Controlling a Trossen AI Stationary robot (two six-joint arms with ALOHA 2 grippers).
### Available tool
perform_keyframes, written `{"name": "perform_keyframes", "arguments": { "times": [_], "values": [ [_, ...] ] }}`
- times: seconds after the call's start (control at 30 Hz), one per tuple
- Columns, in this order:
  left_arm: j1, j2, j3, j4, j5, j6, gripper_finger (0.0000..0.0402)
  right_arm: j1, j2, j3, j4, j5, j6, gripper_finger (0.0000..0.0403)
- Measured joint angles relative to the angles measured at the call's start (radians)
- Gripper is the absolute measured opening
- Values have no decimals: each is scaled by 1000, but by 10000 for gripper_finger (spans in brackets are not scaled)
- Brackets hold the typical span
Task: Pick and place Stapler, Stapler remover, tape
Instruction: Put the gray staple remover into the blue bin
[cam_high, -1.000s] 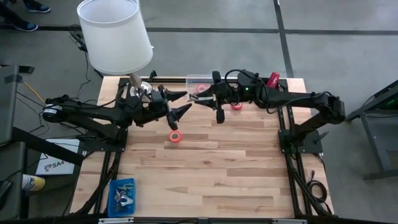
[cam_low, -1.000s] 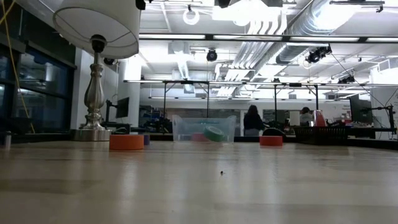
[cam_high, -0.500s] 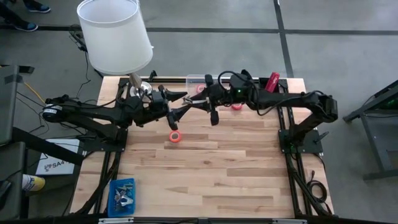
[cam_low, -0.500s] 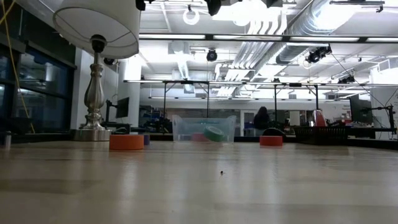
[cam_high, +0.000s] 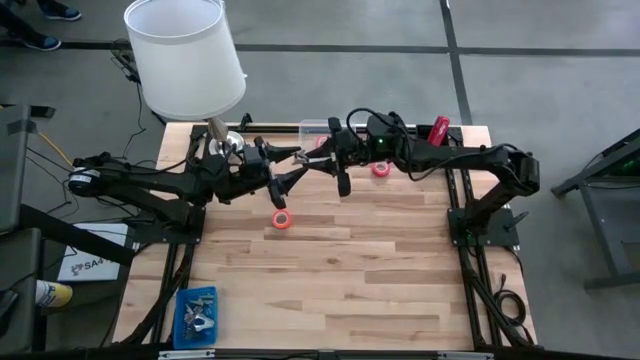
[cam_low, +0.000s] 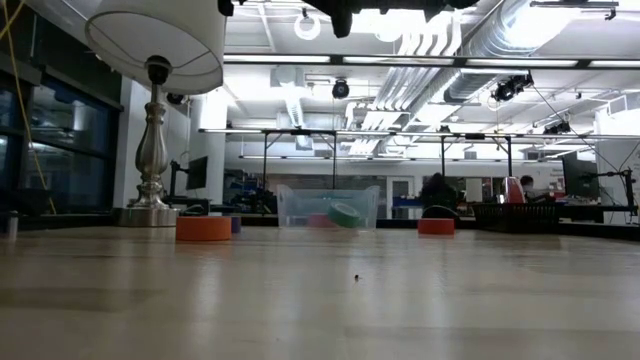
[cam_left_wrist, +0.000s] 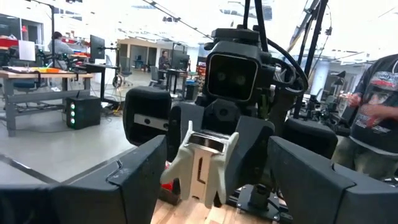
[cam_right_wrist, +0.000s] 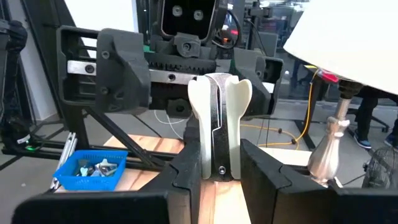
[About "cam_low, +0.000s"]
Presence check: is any red stapler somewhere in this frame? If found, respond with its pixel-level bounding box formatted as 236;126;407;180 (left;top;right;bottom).
501;175;527;205

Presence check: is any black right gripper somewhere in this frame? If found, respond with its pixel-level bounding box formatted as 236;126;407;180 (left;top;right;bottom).
319;0;481;39

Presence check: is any orange tape roll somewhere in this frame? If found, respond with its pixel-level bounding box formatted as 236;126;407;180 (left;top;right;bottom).
175;215;233;243

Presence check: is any black overhead light bar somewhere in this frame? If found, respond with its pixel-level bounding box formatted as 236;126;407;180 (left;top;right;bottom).
223;53;640;70

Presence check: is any person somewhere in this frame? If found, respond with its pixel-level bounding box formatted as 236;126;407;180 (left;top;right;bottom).
518;174;551;201
418;172;459;209

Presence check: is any green tape roll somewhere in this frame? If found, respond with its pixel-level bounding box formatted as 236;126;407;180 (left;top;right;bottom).
327;201;363;230

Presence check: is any black metal frame stand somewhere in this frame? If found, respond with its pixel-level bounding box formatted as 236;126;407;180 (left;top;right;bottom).
198;128;511;221

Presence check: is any clear plastic bin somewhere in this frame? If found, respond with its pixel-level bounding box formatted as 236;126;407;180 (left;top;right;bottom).
276;184;381;230

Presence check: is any white ring light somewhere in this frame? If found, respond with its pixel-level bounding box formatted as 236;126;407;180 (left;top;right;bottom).
293;12;323;42

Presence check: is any black ceiling camera cluster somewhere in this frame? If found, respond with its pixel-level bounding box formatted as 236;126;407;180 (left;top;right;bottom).
491;72;535;104

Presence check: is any black computer monitor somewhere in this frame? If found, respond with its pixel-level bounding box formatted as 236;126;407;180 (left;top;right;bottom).
561;151;601;201
186;155;209;191

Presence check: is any yellow cable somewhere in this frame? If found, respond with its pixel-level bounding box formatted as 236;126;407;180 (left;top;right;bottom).
0;0;57;216

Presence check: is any red tape roll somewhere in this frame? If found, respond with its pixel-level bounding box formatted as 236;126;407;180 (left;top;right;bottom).
417;217;457;237

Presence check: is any white shade silver table lamp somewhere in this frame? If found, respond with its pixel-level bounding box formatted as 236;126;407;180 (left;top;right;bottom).
85;0;226;229

